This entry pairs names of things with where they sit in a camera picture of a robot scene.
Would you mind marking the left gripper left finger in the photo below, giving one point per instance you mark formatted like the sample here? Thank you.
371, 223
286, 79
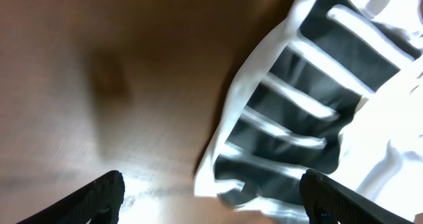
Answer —
98, 202

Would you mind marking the white t-shirt black print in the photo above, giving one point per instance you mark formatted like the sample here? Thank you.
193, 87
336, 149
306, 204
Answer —
335, 87

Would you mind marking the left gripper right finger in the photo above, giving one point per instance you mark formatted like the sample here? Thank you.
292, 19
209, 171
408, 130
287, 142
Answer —
326, 201

